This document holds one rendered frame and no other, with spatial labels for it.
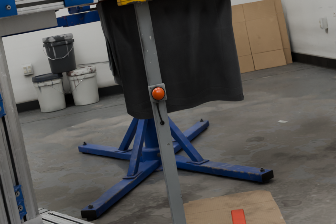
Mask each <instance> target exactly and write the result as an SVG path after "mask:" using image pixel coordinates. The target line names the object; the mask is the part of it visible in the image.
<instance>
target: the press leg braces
mask: <svg viewBox="0 0 336 224"><path fill-rule="evenodd" d="M148 120H149V119H137V118H133V120H132V122H131V124H130V126H129V128H128V131H127V133H126V135H125V137H124V139H123V141H122V143H121V145H120V147H119V149H118V150H115V152H118V153H127V152H130V151H132V154H131V159H130V163H129V168H128V173H127V175H126V176H125V177H123V178H122V179H135V178H136V177H137V176H138V175H140V174H141V173H142V172H143V171H138V170H139V165H140V160H141V155H142V150H143V145H144V140H145V135H146V130H147V125H148ZM168 120H169V125H170V131H171V136H172V137H173V138H174V139H173V140H172V142H173V143H174V142H178V144H179V145H180V146H181V147H182V149H183V150H184V151H185V152H186V154H187V155H188V156H189V157H190V159H191V160H189V161H187V162H186V163H190V164H196V165H201V164H204V163H206V162H209V161H210V160H207V159H203V158H202V156H201V155H200V154H199V153H198V151H197V150H196V149H195V148H194V146H193V145H192V144H191V143H190V141H189V140H188V139H187V136H185V135H184V134H183V133H182V132H181V130H180V129H179V128H178V127H177V126H176V125H175V123H174V122H173V121H172V120H171V119H170V117H169V116H168ZM134 137H135V140H134V144H133V149H130V148H129V147H130V145H131V143H132V141H133V139H134Z"/></svg>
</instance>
